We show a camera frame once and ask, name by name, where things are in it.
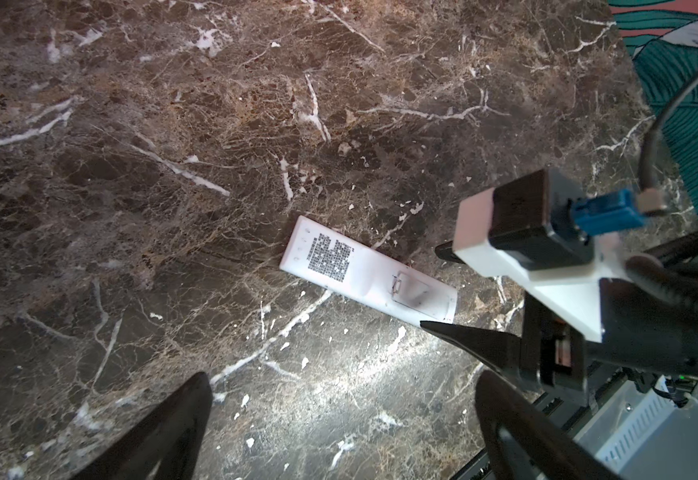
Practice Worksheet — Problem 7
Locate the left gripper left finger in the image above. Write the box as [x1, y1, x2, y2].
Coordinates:
[74, 371, 213, 479]

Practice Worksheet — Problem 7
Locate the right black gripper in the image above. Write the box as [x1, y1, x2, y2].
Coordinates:
[420, 241, 588, 396]

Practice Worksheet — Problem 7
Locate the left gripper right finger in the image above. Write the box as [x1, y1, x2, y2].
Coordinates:
[475, 371, 618, 479]

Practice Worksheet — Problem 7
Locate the white remote control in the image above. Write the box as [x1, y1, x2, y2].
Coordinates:
[280, 216, 457, 327]

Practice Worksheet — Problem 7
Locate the white battery compartment cover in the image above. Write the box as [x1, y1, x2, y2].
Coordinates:
[392, 273, 449, 320]

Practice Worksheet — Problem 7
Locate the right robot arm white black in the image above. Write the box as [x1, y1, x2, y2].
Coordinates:
[421, 231, 698, 404]

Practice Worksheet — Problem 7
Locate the white ribbed cable duct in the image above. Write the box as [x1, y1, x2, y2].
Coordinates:
[575, 381, 691, 475]

